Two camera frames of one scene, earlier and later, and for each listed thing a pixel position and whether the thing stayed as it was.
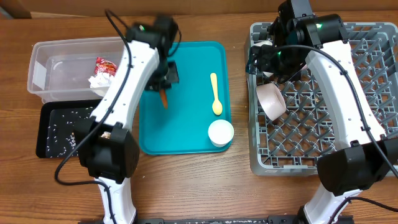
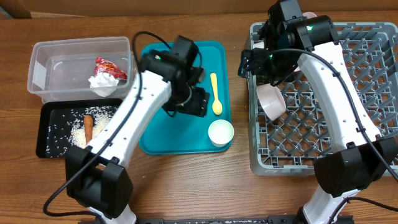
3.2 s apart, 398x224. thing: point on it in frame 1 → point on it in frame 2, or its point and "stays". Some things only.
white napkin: (101, 79) stays
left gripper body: (166, 74) → (188, 100)
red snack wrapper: (102, 66) stays
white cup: (220, 132) stays
